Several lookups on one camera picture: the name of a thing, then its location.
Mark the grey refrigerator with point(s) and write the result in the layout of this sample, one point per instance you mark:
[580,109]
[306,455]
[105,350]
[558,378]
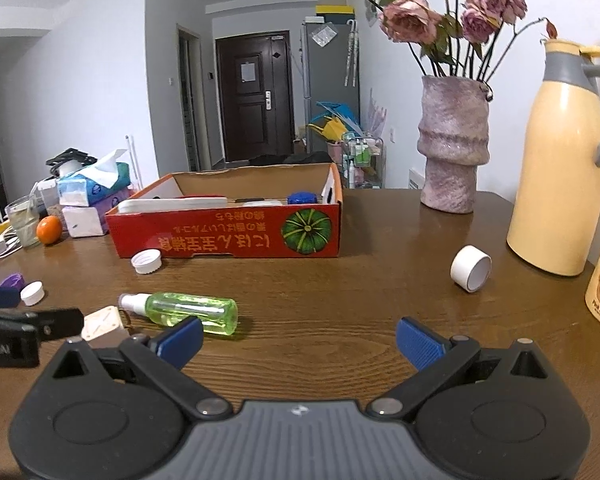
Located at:
[327,75]

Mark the white tape roll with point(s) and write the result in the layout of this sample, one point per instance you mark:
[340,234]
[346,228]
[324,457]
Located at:
[470,269]

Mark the dried pink roses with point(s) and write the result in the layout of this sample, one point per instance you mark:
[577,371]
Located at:
[410,17]

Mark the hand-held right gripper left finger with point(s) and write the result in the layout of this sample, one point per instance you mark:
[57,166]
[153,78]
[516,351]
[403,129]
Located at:
[180,342]

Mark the white round appliance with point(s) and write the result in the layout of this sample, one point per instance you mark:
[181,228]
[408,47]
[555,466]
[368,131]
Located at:
[70,167]

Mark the blue bottle cap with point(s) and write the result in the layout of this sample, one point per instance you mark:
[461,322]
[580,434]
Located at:
[301,198]

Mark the purple wall decoration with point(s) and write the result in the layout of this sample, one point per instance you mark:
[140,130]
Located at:
[377,112]

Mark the yellow box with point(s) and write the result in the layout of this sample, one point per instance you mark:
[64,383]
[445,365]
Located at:
[335,10]

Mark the red cardboard box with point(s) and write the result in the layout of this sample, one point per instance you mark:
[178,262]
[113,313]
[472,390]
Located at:
[220,232]

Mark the dark side door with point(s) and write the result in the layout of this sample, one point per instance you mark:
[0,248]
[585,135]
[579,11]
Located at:
[189,100]

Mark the clear food container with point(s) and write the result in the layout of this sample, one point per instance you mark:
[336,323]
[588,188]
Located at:
[47,195]

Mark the clear drinking glass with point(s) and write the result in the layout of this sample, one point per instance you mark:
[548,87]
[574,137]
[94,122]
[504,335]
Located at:
[24,225]

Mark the white tissue pack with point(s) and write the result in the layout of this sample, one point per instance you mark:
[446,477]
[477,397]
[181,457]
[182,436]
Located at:
[82,221]

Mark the green spray bottle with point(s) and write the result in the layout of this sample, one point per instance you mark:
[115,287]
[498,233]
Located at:
[190,312]

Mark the ribbed white bottle cap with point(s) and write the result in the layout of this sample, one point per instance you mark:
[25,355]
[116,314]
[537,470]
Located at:
[146,261]

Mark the blue folding rack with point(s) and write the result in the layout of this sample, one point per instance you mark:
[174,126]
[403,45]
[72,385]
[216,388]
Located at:
[342,112]

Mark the pink pot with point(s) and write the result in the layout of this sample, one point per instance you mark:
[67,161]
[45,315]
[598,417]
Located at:
[333,148]

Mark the black folding rack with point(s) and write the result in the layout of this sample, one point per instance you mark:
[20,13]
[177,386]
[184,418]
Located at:
[72,154]

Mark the dark brown door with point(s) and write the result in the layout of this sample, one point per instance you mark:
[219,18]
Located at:
[255,100]

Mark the white plug adapter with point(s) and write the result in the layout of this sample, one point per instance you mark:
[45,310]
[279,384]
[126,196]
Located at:
[102,327]

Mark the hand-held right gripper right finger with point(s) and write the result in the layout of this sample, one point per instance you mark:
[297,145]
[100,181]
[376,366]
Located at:
[420,342]

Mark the clear plastic pouch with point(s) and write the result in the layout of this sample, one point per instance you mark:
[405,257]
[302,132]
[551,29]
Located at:
[324,35]

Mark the yellow thermos jug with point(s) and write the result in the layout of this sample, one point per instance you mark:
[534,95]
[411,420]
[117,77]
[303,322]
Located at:
[555,175]

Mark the hanging white umbrella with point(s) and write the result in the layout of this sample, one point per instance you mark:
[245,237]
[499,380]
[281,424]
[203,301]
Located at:
[351,55]

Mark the purple bottle cap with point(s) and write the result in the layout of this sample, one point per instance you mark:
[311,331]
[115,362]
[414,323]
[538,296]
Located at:
[11,281]

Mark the blue tissue pack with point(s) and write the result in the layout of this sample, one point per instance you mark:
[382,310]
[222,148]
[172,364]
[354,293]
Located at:
[90,185]

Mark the orange fruit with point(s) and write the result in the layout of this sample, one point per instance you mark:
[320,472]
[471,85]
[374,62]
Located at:
[48,230]

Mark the textured grey vase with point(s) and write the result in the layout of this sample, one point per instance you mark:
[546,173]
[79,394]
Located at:
[452,145]

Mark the thin white rod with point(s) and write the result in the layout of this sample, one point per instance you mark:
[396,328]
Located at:
[131,155]

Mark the white wall heater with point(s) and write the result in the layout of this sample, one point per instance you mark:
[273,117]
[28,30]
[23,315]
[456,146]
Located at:
[416,180]

